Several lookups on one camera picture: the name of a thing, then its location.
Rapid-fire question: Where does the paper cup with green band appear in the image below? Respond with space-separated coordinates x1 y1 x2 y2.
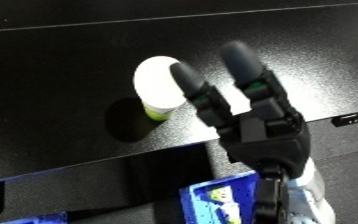
131 55 188 122
209 186 235 203
219 202 243 224

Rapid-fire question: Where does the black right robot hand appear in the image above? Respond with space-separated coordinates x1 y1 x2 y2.
168 40 313 224

